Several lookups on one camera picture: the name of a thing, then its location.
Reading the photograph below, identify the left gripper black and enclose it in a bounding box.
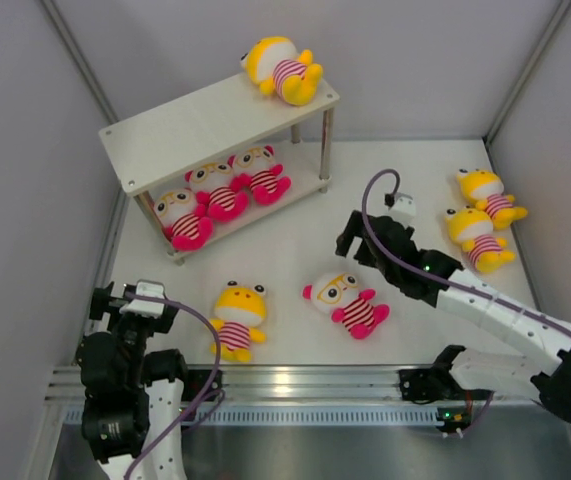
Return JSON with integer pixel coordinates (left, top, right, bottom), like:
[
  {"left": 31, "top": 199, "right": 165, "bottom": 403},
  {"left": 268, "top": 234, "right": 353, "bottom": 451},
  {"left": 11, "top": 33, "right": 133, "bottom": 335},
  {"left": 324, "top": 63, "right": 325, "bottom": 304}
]
[{"left": 90, "top": 283, "right": 178, "bottom": 388}]

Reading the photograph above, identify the pink plush with glasses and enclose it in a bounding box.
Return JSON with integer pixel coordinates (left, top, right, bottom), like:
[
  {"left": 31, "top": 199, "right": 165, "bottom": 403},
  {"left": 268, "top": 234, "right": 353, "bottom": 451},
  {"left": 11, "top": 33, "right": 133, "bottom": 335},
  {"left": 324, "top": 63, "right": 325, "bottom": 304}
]
[{"left": 227, "top": 144, "right": 292, "bottom": 206}]

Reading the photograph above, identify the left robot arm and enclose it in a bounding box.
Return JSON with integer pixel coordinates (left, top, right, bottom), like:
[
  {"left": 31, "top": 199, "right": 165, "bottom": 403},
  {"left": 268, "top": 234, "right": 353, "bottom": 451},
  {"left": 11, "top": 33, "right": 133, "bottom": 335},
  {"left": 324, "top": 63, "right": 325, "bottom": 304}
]
[{"left": 75, "top": 281, "right": 191, "bottom": 479}]

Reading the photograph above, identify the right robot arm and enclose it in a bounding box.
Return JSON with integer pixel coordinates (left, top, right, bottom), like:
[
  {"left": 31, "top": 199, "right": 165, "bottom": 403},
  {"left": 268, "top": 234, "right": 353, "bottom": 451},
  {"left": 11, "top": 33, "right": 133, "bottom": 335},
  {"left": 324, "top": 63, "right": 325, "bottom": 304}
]
[{"left": 336, "top": 210, "right": 571, "bottom": 424}]

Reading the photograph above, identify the pink plush shelf left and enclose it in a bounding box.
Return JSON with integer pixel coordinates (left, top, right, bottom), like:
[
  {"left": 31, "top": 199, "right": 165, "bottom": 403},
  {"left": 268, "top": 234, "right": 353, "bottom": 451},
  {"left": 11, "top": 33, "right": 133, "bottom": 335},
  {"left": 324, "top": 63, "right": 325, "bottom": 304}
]
[{"left": 154, "top": 188, "right": 214, "bottom": 252}]

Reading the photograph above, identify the pink plush shelf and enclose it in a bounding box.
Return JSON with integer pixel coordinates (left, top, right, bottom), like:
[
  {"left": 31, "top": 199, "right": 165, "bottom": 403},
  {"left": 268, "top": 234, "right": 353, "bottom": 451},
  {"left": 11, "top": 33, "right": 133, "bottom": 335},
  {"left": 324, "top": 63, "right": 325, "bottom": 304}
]
[
  {"left": 154, "top": 188, "right": 214, "bottom": 252},
  {"left": 184, "top": 162, "right": 249, "bottom": 223}
]

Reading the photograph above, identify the white two-tier shelf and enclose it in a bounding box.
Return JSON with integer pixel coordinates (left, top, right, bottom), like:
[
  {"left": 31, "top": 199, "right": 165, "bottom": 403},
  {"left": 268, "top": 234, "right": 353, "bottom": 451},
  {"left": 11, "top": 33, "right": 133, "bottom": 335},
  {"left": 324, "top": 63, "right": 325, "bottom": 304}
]
[{"left": 99, "top": 74, "right": 340, "bottom": 240}]

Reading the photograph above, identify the yellow plush on shelf top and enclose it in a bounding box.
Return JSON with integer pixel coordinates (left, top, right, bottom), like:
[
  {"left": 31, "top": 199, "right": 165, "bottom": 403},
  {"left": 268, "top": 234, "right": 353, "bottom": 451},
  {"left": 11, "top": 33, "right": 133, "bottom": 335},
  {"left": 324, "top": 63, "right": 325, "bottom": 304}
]
[{"left": 240, "top": 36, "right": 324, "bottom": 106}]

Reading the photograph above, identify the yellow plush right front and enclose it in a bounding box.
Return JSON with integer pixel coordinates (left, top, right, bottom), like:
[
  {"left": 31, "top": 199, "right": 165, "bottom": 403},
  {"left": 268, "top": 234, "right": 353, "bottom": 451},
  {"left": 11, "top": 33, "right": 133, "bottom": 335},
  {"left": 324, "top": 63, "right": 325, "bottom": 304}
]
[{"left": 444, "top": 207, "right": 516, "bottom": 274}]

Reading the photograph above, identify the yellow plush right back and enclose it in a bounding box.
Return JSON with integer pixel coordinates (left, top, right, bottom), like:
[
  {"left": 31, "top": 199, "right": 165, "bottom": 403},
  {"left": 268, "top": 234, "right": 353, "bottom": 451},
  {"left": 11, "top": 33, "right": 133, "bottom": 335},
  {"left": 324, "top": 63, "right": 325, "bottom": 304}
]
[{"left": 455, "top": 168, "right": 529, "bottom": 230}]

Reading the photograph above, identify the yellow frog plush front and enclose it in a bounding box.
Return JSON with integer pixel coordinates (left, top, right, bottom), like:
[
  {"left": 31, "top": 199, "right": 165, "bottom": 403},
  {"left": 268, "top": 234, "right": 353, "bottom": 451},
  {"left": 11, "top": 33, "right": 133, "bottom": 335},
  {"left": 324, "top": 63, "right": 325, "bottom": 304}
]
[{"left": 209, "top": 280, "right": 268, "bottom": 363}]

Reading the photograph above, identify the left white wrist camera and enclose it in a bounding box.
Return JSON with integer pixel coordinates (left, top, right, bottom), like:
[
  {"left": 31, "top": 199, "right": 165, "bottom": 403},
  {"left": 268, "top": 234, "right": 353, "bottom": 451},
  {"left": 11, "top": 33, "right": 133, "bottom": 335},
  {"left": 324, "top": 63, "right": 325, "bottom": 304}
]
[{"left": 119, "top": 280, "right": 166, "bottom": 319}]

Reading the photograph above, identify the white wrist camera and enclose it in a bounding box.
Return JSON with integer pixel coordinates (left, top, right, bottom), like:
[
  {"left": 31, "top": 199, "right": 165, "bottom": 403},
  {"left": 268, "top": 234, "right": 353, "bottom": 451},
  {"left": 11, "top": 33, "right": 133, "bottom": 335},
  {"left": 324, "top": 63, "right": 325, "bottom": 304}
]
[
  {"left": 384, "top": 192, "right": 416, "bottom": 223},
  {"left": 119, "top": 280, "right": 166, "bottom": 319}
]

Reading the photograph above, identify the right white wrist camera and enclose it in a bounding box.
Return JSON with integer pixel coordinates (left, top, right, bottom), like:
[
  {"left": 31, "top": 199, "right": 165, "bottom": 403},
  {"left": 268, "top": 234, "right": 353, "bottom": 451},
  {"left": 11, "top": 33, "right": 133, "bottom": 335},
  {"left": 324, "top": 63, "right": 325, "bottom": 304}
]
[{"left": 384, "top": 192, "right": 416, "bottom": 223}]

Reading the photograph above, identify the white slotted cable duct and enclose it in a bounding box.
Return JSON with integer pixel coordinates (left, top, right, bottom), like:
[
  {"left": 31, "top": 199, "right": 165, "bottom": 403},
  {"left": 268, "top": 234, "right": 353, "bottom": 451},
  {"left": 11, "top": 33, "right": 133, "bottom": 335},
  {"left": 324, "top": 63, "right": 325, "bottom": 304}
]
[{"left": 64, "top": 403, "right": 441, "bottom": 426}]

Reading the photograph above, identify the aluminium front rail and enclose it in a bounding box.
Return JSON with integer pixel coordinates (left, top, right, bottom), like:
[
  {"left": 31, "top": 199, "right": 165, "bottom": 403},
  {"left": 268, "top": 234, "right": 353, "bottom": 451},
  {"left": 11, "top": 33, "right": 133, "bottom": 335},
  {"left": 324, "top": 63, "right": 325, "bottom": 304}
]
[{"left": 44, "top": 364, "right": 571, "bottom": 401}]

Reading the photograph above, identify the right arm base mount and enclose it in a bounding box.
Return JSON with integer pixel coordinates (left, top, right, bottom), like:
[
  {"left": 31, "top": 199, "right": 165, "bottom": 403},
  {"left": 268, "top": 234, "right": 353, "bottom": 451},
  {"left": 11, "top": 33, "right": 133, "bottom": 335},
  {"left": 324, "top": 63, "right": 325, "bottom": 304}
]
[{"left": 398, "top": 345, "right": 493, "bottom": 438}]

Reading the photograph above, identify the right corner aluminium post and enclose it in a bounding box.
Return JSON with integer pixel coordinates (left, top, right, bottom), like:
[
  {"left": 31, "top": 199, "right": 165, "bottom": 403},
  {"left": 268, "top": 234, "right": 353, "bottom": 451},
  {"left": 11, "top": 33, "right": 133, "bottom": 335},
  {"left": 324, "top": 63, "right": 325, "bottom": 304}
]
[{"left": 483, "top": 0, "right": 571, "bottom": 148}]

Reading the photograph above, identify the corner aluminium post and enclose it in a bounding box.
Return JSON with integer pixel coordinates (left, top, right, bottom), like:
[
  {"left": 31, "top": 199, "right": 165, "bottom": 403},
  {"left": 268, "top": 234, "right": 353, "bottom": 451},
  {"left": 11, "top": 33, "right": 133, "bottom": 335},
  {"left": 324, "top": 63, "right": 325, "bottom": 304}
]
[
  {"left": 37, "top": 0, "right": 118, "bottom": 124},
  {"left": 483, "top": 0, "right": 571, "bottom": 148}
]

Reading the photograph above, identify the left corner aluminium post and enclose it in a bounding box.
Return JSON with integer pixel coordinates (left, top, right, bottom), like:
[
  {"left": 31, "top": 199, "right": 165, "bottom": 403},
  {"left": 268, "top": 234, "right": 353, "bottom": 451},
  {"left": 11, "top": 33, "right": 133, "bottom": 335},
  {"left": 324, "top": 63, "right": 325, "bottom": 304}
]
[{"left": 37, "top": 0, "right": 118, "bottom": 124}]

